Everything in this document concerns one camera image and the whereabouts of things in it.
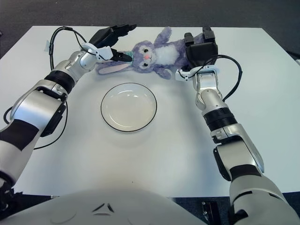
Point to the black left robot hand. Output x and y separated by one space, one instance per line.
104 37

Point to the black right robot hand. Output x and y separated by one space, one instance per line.
201 55

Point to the purple plush bunny doll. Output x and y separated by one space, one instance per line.
161 54

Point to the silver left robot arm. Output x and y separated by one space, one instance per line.
39 105

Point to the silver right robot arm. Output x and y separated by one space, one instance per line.
211 98

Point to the white plate with black rim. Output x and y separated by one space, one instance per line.
129 110

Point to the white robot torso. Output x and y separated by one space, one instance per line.
105 211

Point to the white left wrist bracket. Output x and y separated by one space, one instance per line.
104 52

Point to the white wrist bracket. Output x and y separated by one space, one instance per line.
182 75
104 52

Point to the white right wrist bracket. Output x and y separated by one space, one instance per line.
182 75

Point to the black metal stand bracket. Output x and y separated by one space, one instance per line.
207 211

